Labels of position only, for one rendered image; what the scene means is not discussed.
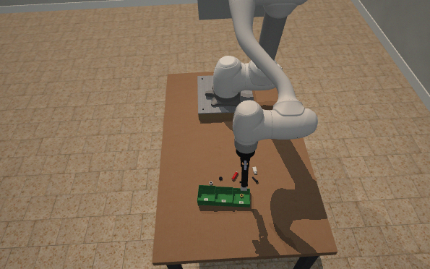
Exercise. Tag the green three-compartment bin rack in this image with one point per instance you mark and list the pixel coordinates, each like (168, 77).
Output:
(224, 196)

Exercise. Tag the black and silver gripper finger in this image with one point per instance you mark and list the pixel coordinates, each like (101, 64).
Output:
(244, 175)

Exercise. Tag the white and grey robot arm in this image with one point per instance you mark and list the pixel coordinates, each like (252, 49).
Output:
(288, 119)

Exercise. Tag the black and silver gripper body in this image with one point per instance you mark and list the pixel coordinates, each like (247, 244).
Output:
(244, 156)

